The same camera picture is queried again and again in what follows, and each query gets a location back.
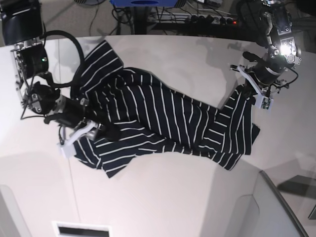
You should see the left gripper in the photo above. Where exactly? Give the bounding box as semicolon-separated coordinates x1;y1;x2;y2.
241;81;258;99

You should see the white slotted panel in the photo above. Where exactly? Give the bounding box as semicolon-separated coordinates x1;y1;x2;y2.
52;221;114;237

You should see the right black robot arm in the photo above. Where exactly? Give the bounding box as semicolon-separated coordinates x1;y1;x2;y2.
0;0;120;145

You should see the blue bin under table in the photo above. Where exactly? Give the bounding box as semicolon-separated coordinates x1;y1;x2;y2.
110;0;177;7

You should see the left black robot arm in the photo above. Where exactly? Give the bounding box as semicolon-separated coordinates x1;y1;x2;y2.
236;0;301;98

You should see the black power strip red light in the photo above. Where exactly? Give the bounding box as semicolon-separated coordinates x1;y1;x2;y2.
189;15;238;26

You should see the navy white striped t-shirt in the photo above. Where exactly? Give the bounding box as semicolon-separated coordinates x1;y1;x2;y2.
71;41;260;177

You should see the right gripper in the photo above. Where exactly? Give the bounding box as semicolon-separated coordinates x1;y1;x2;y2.
44;108;121;142

